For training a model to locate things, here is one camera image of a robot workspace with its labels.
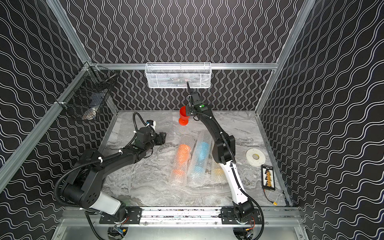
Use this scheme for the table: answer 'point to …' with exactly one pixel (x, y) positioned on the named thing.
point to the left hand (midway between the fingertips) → (161, 131)
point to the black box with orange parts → (267, 177)
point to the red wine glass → (183, 119)
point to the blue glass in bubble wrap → (198, 172)
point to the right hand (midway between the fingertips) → (190, 109)
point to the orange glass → (179, 173)
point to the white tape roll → (255, 157)
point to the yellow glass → (217, 175)
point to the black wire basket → (87, 95)
